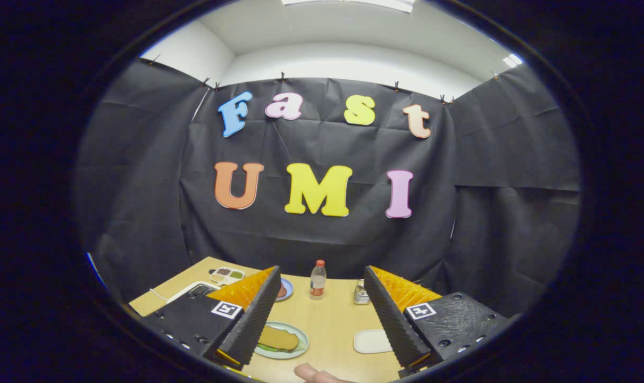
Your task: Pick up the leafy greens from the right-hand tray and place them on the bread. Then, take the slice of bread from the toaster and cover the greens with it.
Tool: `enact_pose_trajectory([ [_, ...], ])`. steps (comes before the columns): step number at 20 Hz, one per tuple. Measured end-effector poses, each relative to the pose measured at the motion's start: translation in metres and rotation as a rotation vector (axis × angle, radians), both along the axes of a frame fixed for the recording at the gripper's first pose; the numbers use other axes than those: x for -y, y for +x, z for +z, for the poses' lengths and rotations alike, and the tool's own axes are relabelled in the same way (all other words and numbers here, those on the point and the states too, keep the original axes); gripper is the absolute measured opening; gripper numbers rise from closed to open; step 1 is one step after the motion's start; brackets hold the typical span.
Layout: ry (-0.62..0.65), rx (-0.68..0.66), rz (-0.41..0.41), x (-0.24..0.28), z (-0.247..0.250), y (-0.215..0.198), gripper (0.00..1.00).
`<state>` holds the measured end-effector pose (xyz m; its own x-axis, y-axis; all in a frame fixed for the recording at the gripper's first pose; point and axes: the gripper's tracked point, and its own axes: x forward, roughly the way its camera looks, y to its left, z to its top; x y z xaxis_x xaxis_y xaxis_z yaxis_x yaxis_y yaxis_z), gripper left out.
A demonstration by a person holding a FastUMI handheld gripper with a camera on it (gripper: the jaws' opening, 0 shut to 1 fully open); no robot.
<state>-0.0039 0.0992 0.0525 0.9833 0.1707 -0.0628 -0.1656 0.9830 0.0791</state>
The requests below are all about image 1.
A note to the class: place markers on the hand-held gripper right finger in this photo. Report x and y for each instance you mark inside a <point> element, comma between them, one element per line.
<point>391,324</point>

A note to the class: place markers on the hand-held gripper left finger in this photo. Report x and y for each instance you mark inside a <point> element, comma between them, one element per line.
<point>258,319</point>

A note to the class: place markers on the brown toasted bread slice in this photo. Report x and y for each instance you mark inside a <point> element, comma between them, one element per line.
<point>279,338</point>

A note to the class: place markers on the small white plate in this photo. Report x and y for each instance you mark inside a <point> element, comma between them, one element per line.
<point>369,341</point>

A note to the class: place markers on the brown meat piece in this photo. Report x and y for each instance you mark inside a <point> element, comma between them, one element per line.
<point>282,291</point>

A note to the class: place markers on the blue plate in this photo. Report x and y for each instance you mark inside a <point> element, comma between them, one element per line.
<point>289,290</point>

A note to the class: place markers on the light green plate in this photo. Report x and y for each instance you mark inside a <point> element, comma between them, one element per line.
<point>303,338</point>

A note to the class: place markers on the white divided grain tray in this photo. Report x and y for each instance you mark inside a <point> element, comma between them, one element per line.
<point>226,275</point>

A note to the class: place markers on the clear plastic bottle red cap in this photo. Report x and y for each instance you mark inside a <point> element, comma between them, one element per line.
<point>317,284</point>

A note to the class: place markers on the white toaster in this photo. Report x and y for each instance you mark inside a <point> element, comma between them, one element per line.
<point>186,291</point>

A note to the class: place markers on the small ceiling light panel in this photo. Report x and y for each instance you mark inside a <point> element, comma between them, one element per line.
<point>513,59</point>

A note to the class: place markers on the long ceiling light panel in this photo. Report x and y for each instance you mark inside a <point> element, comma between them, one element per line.
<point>348,4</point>

